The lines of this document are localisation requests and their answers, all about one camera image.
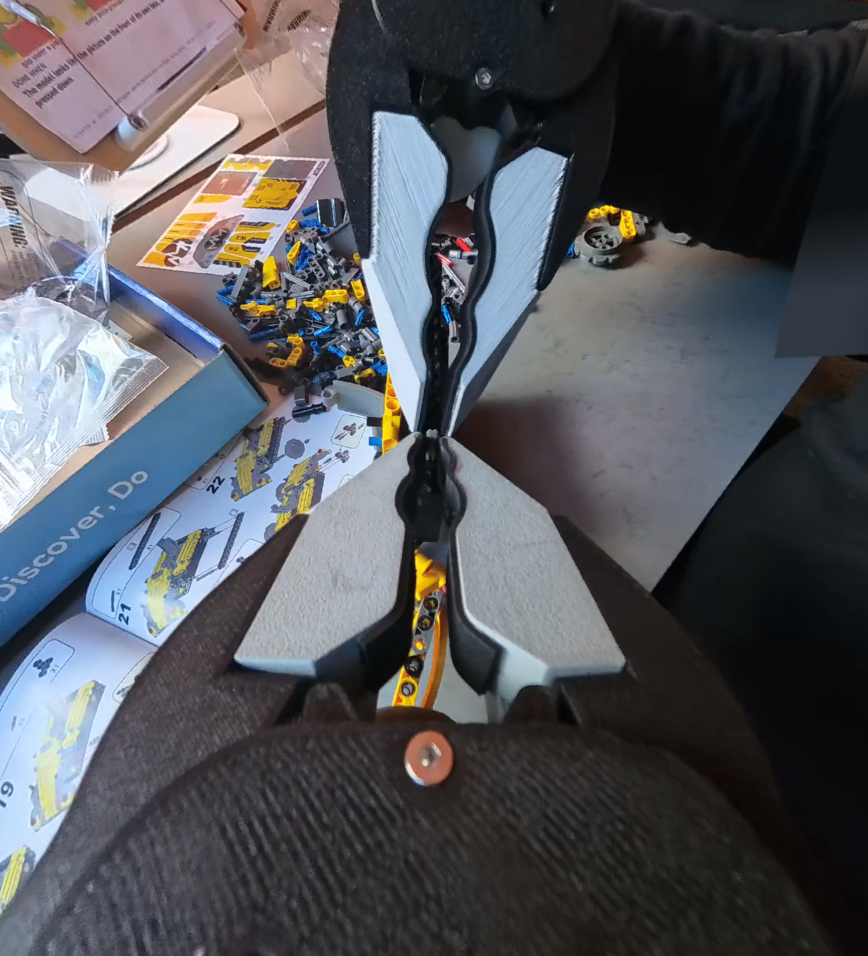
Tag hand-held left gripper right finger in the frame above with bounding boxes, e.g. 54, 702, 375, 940
441, 435, 629, 696

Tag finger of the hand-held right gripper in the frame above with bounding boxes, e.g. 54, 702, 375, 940
363, 111, 453, 436
440, 140, 577, 440

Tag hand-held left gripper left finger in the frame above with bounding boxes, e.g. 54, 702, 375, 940
232, 433, 427, 692

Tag yellow toy vehicle model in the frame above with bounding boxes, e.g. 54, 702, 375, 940
380, 367, 453, 711

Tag person's right forearm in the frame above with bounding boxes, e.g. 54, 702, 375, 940
606, 0, 868, 258

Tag grey desk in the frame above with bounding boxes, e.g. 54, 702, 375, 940
0, 97, 827, 748

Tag grey toy wheel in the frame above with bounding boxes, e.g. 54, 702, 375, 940
576, 223, 623, 268

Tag pile of small building bricks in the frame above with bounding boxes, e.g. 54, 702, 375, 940
213, 198, 651, 419

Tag building instruction booklet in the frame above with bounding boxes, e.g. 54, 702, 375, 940
0, 407, 405, 956

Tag yellow sticker sheet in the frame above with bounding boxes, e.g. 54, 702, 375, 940
138, 153, 330, 271

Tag grey curved panel brick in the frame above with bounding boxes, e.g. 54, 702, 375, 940
333, 377, 388, 415

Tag silver document stand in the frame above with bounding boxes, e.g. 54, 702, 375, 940
0, 75, 242, 219

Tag blue cardboard box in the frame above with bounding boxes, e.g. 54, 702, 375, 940
0, 261, 270, 688

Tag person's dark clothing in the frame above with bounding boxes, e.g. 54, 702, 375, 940
650, 358, 868, 956

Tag printed paper sheet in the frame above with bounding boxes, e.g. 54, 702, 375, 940
0, 0, 248, 150

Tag crumpled clear plastic bags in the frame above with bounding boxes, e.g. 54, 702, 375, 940
0, 142, 169, 569

